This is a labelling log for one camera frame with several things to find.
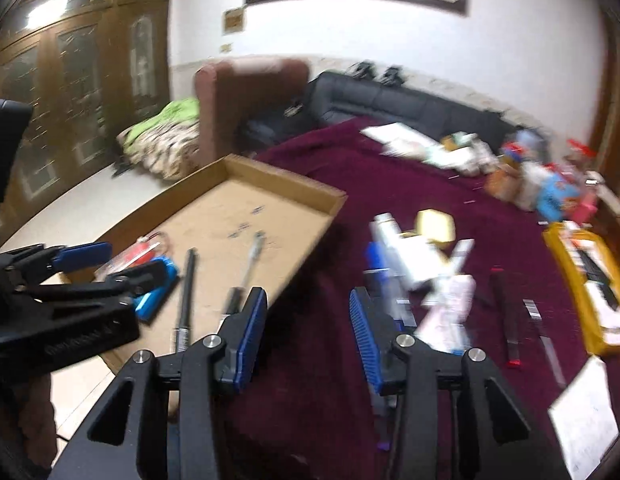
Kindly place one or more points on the clear ballpoint pen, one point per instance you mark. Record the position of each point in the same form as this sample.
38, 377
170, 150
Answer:
251, 262

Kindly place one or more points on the wall socket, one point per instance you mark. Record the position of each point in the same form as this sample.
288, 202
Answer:
226, 49

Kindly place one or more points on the white envelope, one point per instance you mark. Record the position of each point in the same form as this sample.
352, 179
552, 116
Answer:
395, 135

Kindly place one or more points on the person's left forearm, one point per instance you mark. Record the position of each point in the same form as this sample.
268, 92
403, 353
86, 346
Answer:
20, 420

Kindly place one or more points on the black marker red cap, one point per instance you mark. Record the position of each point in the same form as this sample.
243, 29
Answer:
507, 315

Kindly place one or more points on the brown armchair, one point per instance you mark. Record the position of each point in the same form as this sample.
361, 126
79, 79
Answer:
240, 105

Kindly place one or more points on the black pen with label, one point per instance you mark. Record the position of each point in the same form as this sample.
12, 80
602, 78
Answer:
187, 290

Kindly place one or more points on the thin grey pen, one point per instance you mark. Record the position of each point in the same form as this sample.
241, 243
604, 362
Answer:
540, 332

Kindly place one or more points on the clear bag with red part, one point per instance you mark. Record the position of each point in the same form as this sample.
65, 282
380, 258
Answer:
135, 254

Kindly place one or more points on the small item on sofa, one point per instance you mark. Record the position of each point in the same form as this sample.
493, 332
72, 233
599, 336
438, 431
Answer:
293, 109

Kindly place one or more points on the white plastic jar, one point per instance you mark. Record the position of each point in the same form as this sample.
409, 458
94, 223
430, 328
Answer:
532, 185

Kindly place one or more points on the black floor object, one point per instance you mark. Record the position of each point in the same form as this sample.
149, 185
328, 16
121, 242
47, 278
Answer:
122, 167

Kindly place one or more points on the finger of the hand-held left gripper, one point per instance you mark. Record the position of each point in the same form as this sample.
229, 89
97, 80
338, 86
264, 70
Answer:
85, 255
145, 275

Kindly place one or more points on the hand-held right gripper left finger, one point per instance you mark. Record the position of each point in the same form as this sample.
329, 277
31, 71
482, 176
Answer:
254, 330

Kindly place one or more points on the black marker purple cap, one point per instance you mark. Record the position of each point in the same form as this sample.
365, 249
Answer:
383, 444

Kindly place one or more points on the white paper sheet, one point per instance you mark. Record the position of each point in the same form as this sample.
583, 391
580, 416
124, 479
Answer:
585, 410

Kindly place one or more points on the shallow cardboard box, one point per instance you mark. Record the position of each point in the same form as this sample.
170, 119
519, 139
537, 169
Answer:
230, 220

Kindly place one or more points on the yellow green box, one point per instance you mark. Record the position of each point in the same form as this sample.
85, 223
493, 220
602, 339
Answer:
460, 141

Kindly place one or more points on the green patterned quilt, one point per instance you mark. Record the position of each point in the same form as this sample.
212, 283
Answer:
165, 140

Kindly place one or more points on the orange jar with red lid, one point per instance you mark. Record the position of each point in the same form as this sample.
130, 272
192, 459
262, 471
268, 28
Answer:
502, 182

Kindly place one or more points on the blue plastic stick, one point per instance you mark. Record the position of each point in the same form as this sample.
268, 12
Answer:
152, 302

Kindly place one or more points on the yellow tray with tools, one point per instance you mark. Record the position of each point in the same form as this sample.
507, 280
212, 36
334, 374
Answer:
565, 260

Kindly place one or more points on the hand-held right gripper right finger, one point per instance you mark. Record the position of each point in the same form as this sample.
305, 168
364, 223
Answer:
365, 340

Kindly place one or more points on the black clip device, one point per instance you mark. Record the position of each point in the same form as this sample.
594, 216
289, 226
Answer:
392, 76
362, 71

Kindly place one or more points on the black leather sofa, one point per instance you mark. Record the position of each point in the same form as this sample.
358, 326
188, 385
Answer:
390, 105

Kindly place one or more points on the small wall plaque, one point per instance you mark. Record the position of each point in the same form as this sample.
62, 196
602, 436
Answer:
233, 20

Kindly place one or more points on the maroon tablecloth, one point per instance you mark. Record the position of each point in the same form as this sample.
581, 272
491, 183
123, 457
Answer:
500, 230

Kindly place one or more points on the white gloves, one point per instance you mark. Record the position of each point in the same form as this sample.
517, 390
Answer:
465, 160

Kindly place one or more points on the black and white package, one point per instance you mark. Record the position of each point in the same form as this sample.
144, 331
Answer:
597, 280

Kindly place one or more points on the pink yarn cone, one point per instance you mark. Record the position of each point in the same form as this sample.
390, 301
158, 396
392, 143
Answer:
585, 210

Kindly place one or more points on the clear jar red lid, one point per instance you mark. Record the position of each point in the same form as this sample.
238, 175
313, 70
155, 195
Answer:
580, 150

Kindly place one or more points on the wooden glass-door cabinet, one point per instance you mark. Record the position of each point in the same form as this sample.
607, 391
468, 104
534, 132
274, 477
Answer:
80, 70

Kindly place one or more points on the pale yellow case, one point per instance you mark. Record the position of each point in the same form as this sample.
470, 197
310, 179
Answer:
435, 227

